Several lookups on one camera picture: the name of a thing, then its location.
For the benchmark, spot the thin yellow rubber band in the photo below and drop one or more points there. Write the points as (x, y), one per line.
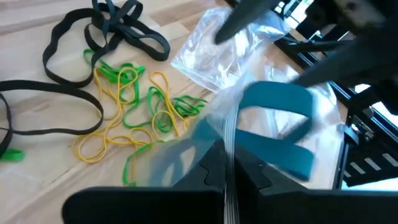
(169, 99)
(119, 105)
(88, 160)

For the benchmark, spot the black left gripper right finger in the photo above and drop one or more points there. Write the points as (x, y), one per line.
(311, 208)

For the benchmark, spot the black aluminium table frame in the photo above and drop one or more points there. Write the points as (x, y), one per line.
(367, 149)

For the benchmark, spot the dark navy rubber band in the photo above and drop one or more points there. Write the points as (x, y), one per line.
(105, 18)

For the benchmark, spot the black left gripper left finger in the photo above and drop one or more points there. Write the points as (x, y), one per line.
(140, 205)

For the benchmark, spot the wide blue rubber band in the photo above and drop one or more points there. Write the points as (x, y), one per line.
(183, 143)
(280, 96)

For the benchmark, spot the wide green rubber band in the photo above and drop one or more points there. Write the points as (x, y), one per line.
(11, 155)

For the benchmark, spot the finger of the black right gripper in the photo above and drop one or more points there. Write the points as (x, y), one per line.
(357, 65)
(245, 15)

